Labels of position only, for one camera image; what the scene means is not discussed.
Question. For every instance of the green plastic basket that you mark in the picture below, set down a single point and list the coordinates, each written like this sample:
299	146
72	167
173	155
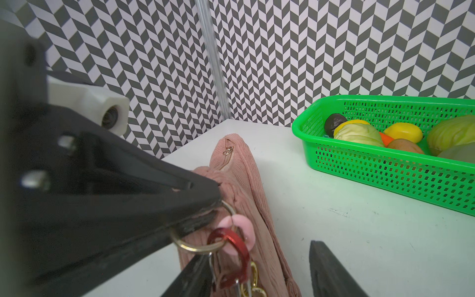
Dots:
446	183

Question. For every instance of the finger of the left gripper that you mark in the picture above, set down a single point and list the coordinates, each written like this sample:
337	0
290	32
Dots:
94	176
71	263

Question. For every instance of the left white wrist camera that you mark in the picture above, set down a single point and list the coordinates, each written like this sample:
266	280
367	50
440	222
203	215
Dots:
102	106

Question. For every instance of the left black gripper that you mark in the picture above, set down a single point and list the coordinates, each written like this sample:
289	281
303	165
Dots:
23	101

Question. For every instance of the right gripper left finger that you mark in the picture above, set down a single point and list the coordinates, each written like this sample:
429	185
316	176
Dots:
195	280

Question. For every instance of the green toy lettuce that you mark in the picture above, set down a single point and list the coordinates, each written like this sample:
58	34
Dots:
359	133

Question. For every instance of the pink corduroy bag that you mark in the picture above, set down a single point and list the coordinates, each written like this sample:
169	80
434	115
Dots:
234	168

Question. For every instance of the orange toy carrot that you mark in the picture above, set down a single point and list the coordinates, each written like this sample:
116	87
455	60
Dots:
386	139

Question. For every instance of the brown toy potato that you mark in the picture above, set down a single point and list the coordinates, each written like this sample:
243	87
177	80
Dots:
405	145

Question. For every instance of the left aluminium corner post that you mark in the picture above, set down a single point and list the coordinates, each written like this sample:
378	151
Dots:
211	45

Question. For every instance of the light green toy cabbage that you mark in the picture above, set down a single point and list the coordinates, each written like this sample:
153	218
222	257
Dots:
449	133

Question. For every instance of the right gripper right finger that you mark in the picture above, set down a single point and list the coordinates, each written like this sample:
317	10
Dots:
329	277

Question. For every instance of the yellow toy lemon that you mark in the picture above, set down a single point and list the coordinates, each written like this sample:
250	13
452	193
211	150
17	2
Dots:
406	131

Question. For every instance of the dark purple toy fruit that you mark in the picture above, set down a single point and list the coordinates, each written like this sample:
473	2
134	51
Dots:
332	122

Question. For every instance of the grey green toy avocado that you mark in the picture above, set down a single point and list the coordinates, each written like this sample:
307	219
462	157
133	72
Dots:
462	153

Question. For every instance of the plush keychain decoration with carabiners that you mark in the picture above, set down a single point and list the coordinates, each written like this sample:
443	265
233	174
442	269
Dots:
235	236

